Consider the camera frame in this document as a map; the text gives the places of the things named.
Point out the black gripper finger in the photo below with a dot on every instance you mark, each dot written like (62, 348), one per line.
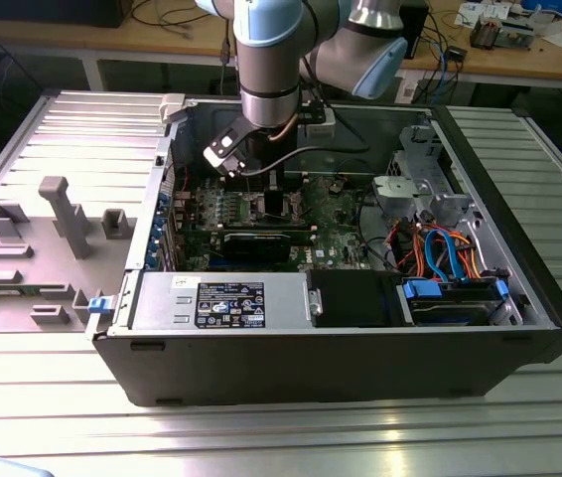
(273, 206)

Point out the thin metal locking lever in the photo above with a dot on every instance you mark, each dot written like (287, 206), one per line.
(276, 216)
(249, 188)

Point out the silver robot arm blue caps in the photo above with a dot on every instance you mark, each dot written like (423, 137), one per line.
(268, 74)

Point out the CPU socket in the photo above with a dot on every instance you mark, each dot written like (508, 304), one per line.
(256, 208)

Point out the black graphics card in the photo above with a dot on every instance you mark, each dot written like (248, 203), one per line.
(256, 246)

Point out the green motherboard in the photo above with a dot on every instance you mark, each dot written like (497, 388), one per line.
(333, 233)

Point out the silver metal hinge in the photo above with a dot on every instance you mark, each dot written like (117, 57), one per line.
(315, 302)

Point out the black power supply label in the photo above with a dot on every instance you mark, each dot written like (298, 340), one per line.
(231, 305)

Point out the silver metal drive cage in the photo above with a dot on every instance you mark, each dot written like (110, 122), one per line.
(400, 191)

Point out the silver power supply unit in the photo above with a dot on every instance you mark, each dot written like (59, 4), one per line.
(162, 298)

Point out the white paper label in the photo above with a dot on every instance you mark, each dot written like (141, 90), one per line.
(408, 92)

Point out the black PC case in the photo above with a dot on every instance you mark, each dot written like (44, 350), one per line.
(311, 367)

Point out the upright black box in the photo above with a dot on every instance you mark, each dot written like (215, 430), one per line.
(417, 47)

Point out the blue case latch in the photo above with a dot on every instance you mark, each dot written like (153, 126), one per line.
(99, 305)

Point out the hard disk in blue carrier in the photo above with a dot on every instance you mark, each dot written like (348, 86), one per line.
(450, 310)

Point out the small black adapter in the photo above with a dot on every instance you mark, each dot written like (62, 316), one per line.
(457, 53)

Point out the grey parts rack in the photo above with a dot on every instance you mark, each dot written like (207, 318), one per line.
(38, 268)

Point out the metal heat sink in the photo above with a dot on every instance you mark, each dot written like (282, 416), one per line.
(482, 35)

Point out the large black box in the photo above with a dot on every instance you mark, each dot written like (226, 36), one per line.
(52, 12)

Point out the grey electronic device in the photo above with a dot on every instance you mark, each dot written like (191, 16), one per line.
(514, 35)

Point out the green RAM stick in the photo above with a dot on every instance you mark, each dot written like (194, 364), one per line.
(5, 291)

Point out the wooden desk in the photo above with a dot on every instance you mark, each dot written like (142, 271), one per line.
(534, 62)

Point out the white camera with black bracket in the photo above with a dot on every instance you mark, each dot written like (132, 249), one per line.
(219, 156)

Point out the small grey camera box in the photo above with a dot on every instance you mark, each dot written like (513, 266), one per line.
(322, 130)

